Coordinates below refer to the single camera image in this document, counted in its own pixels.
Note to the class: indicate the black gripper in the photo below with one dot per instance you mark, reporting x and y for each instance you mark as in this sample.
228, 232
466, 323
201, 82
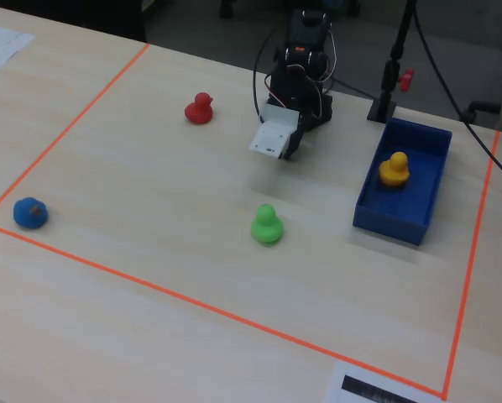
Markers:
295, 142

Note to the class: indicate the yellow rubber duck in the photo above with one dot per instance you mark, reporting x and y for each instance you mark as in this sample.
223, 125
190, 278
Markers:
394, 170

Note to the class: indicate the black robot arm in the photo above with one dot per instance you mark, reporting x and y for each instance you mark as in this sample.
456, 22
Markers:
310, 25

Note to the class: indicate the green rubber duck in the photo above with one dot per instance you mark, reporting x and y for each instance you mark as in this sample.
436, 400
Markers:
267, 226

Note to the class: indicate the red rubber duck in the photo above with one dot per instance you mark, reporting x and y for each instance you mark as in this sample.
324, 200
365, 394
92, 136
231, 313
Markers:
198, 111

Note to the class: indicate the blue plastic box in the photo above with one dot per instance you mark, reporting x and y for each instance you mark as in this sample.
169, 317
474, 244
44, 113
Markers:
402, 210

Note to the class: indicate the blue rubber duck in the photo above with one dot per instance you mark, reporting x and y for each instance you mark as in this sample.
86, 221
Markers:
29, 213

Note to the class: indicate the red clamp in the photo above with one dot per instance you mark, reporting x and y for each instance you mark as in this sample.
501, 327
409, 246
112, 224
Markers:
407, 80

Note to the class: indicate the black chair caster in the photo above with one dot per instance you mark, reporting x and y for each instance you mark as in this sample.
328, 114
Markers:
227, 8

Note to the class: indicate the black chair base leg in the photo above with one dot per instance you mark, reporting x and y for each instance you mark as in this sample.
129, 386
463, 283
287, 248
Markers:
484, 107

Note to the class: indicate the orange tape outline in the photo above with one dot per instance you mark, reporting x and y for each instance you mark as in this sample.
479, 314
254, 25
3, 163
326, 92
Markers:
108, 270

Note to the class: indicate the white paper with black bar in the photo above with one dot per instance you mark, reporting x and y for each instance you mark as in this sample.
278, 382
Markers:
337, 390

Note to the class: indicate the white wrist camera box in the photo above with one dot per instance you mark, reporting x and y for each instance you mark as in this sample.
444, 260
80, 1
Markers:
272, 134

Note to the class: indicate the black camera stand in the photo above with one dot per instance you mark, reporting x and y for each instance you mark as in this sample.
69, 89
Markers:
383, 109

